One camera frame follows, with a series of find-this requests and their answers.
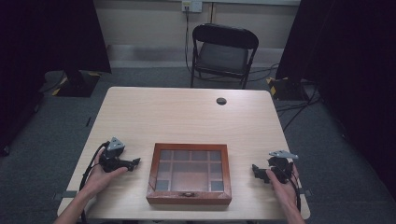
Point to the black curtain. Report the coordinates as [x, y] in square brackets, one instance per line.
[37, 62]
[345, 77]

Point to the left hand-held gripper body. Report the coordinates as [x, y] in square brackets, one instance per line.
[112, 155]

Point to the black folding chair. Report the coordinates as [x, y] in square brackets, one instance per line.
[223, 54]

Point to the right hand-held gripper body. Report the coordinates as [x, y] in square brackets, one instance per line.
[281, 166]

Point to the person's right hand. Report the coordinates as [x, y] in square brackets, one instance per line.
[285, 189]

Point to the wooden box with glass lid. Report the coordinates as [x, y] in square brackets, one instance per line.
[190, 174]

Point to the black table grommet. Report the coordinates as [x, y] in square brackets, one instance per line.
[221, 101]

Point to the person's left hand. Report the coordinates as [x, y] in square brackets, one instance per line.
[101, 178]

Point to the black stand base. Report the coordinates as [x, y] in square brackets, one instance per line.
[77, 83]
[285, 88]

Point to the white wall socket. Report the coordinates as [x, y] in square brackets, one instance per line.
[192, 6]

